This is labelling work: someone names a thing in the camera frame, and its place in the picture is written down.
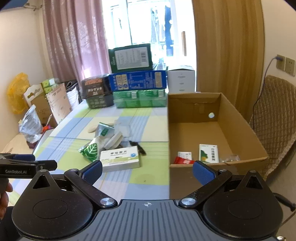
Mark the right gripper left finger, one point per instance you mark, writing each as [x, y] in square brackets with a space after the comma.
[83, 181]

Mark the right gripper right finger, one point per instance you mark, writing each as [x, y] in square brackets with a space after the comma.
[211, 181]

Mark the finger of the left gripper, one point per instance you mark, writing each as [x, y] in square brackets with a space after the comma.
[50, 165]
[21, 157]

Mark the silver green leaf foil pouch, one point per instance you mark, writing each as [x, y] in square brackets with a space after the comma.
[90, 151]

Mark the white green Mecobalamin tablet box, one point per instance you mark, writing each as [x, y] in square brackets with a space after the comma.
[120, 159]

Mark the silver foil tea pouch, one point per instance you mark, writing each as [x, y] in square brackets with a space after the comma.
[103, 134]

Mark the person's left hand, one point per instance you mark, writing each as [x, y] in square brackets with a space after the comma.
[5, 200]

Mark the checkered tablecloth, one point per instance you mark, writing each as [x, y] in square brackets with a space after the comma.
[146, 126]

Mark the white green medicine box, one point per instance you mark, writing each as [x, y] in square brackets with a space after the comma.
[208, 153]

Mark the clear crumpled plastic wrapper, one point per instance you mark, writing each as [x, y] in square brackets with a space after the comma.
[232, 158]

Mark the small white red box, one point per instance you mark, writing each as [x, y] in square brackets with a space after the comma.
[185, 155]

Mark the silver snack bag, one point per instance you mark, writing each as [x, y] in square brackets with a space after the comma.
[30, 126]

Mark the red sachet packet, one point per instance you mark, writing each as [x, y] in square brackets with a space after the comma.
[183, 161]

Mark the beige plastic spoon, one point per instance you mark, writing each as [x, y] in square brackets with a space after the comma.
[94, 127]

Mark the large open cardboard box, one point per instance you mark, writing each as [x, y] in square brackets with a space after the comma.
[209, 118]

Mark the brown cardboard box left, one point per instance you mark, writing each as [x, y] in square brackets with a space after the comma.
[53, 106]

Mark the yellow plastic bag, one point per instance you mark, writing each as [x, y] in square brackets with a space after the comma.
[15, 91]

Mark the small green boxes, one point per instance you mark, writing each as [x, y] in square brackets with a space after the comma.
[49, 85]

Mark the white paper shopping bag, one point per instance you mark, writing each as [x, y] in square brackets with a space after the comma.
[73, 94]

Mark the brown quilted chair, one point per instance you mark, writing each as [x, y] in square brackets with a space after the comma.
[273, 121]

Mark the black Honglu food container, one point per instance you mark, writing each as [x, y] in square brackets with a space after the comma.
[97, 91]

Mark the green packaged box stack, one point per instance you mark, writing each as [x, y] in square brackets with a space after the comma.
[140, 98]

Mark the white carton box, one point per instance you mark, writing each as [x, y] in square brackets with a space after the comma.
[181, 80]

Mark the blue milk carton box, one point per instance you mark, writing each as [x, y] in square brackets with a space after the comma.
[138, 80]

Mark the dark green top box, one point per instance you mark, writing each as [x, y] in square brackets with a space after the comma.
[131, 58]

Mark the pink patterned curtain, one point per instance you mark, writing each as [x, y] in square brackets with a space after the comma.
[75, 39]

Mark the mustard yellow curtain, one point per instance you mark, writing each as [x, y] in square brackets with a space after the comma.
[230, 50]

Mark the wall power socket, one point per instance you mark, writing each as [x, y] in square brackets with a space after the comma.
[280, 62]

